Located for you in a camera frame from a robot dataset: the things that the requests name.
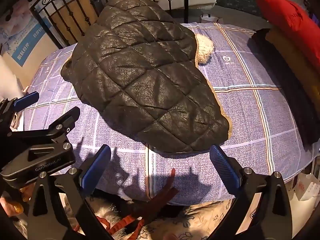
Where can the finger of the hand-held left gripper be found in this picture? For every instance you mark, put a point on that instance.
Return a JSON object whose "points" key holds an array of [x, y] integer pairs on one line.
{"points": [[67, 118], [26, 101]]}

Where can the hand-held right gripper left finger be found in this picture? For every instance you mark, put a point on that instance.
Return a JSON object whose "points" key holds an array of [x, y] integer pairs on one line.
{"points": [[96, 171]]}

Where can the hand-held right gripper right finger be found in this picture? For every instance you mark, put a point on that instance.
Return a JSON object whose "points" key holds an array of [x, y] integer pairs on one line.
{"points": [[225, 171]]}

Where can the black quilted jacket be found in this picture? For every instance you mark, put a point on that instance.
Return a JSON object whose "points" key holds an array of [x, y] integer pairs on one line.
{"points": [[140, 75]]}

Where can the person's left hand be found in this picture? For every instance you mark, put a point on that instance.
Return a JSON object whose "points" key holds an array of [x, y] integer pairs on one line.
{"points": [[13, 206]]}

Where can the white fur trim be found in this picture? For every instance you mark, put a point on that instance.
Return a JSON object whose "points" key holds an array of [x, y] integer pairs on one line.
{"points": [[110, 212]]}

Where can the floral quilt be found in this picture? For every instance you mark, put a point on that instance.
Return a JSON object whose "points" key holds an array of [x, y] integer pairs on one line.
{"points": [[207, 220]]}

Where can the blue plaid bedsheet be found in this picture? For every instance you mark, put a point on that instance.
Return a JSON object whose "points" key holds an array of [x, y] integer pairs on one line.
{"points": [[250, 110]]}

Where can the white paper bag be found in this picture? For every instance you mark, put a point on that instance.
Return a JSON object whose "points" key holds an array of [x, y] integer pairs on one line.
{"points": [[211, 19], [306, 187]]}

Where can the wooden board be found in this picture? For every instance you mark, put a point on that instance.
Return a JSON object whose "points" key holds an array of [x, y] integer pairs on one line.
{"points": [[63, 15]]}

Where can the black folded cloth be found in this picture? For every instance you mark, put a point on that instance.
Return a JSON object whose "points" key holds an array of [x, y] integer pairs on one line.
{"points": [[287, 85]]}

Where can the mustard folded cloth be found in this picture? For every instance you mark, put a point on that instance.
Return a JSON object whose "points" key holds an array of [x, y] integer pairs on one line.
{"points": [[295, 62]]}

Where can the red jacket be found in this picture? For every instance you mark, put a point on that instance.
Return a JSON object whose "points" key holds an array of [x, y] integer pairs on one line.
{"points": [[287, 15]]}

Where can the wall poster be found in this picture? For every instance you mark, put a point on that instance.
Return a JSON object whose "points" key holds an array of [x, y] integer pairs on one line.
{"points": [[25, 37]]}

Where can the black metal bed frame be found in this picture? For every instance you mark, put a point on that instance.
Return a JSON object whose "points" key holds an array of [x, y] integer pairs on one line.
{"points": [[185, 2]]}

